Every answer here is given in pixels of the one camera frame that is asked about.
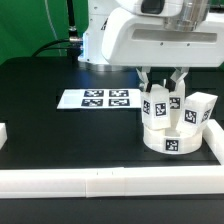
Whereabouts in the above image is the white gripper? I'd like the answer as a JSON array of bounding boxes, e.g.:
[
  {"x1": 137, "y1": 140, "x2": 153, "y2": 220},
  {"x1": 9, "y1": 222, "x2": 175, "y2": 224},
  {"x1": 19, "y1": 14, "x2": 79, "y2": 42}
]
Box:
[{"x1": 102, "y1": 8, "x2": 224, "y2": 92}]

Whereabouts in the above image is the white round stool seat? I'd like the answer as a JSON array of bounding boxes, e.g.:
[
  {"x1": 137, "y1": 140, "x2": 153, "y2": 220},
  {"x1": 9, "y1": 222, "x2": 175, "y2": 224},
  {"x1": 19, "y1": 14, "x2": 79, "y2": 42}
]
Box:
[{"x1": 143, "y1": 126, "x2": 202, "y2": 155}]

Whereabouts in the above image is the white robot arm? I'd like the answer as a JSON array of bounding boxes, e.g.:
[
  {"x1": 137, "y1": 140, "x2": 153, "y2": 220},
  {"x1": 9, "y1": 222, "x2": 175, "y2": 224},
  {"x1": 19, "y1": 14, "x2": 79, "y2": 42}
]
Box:
[{"x1": 102, "y1": 0, "x2": 224, "y2": 91}]

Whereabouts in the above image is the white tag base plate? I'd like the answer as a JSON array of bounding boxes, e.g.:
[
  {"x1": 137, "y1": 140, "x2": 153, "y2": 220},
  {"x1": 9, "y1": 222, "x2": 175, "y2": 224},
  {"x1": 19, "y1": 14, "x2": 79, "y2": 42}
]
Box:
[{"x1": 57, "y1": 89, "x2": 141, "y2": 109}]

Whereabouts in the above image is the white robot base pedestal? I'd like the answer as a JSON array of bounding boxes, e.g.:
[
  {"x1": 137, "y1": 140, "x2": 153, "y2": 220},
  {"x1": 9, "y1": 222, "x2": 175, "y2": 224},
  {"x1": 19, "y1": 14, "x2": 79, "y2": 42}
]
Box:
[{"x1": 78, "y1": 0, "x2": 118, "y2": 72}]

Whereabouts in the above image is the black base cable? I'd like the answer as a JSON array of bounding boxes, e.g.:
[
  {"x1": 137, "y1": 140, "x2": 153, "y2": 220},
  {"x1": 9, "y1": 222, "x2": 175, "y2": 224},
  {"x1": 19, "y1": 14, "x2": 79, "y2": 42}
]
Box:
[{"x1": 31, "y1": 0, "x2": 84, "y2": 58}]

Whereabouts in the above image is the white front fence rail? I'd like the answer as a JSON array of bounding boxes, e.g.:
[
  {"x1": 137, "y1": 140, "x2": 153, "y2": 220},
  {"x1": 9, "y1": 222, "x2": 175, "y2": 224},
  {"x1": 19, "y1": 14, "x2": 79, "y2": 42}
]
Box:
[{"x1": 0, "y1": 166, "x2": 224, "y2": 199}]

